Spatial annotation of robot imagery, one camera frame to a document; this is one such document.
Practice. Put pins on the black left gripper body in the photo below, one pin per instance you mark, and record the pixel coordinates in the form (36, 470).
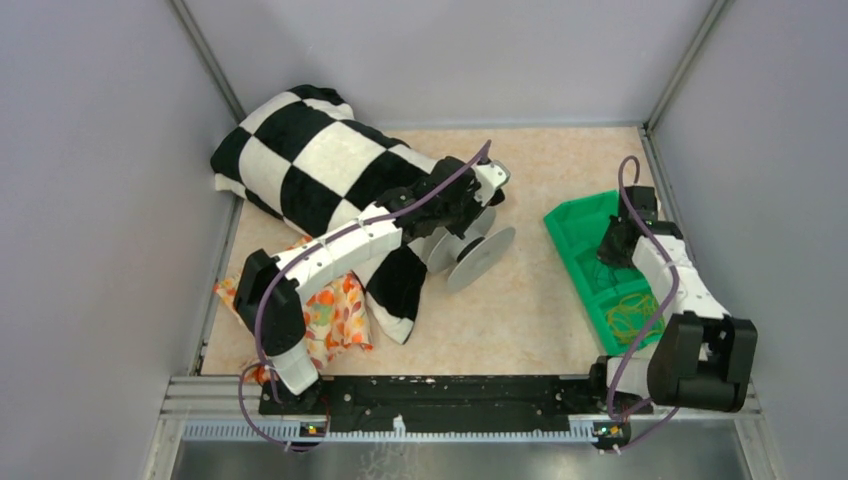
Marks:
(457, 216)

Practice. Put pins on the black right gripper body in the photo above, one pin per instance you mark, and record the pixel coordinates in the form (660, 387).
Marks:
(606, 249)

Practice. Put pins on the grey plastic cable spool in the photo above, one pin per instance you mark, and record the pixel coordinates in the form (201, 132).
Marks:
(468, 258)

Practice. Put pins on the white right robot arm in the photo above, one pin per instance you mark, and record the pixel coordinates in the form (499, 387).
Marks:
(692, 353)

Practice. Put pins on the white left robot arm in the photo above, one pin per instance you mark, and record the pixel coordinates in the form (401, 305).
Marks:
(272, 290)

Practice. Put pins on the green plastic compartment bin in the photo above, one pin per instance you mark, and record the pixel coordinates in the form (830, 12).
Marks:
(618, 301)

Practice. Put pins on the black white checkered blanket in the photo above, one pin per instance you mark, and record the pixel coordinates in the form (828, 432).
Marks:
(304, 159)

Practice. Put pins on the orange floral cloth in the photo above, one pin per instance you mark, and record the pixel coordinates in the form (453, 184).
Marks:
(336, 320)

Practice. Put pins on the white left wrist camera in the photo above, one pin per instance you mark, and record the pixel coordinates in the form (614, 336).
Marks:
(492, 176)

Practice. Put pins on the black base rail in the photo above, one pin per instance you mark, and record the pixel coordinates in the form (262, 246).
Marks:
(442, 404)

